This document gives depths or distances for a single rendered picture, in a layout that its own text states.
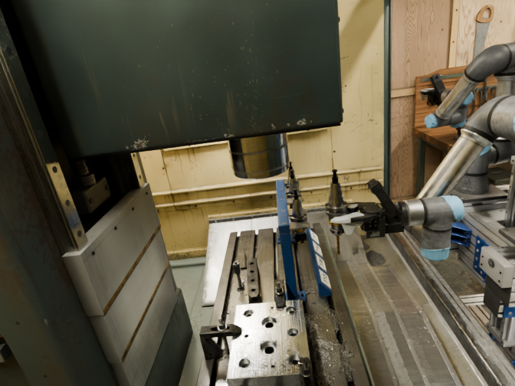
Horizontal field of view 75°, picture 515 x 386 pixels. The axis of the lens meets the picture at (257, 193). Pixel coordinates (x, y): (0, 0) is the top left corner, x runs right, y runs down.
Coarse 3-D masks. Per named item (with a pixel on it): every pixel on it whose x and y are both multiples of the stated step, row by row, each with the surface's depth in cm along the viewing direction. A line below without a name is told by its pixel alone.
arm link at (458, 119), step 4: (460, 108) 174; (464, 108) 174; (456, 112) 176; (460, 112) 175; (464, 112) 175; (452, 116) 175; (456, 116) 175; (460, 116) 176; (464, 116) 176; (452, 120) 175; (456, 120) 176; (460, 120) 177; (464, 120) 177; (452, 124) 178; (456, 124) 178; (460, 124) 177
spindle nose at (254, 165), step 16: (240, 144) 83; (256, 144) 82; (272, 144) 83; (240, 160) 85; (256, 160) 83; (272, 160) 84; (288, 160) 89; (240, 176) 87; (256, 176) 85; (272, 176) 86
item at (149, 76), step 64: (64, 0) 67; (128, 0) 67; (192, 0) 66; (256, 0) 66; (320, 0) 66; (64, 64) 72; (128, 64) 71; (192, 64) 71; (256, 64) 71; (320, 64) 70; (64, 128) 77; (128, 128) 77; (192, 128) 76; (256, 128) 76; (320, 128) 76
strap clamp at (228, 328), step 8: (208, 328) 106; (216, 328) 106; (224, 328) 104; (232, 328) 105; (240, 328) 105; (200, 336) 104; (208, 336) 104; (216, 336) 104; (224, 336) 104; (208, 344) 106; (216, 344) 109; (224, 344) 107; (208, 352) 107; (216, 352) 107
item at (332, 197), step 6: (330, 186) 93; (336, 186) 92; (330, 192) 93; (336, 192) 92; (330, 198) 94; (336, 198) 93; (342, 198) 93; (330, 204) 94; (336, 204) 93; (342, 204) 94
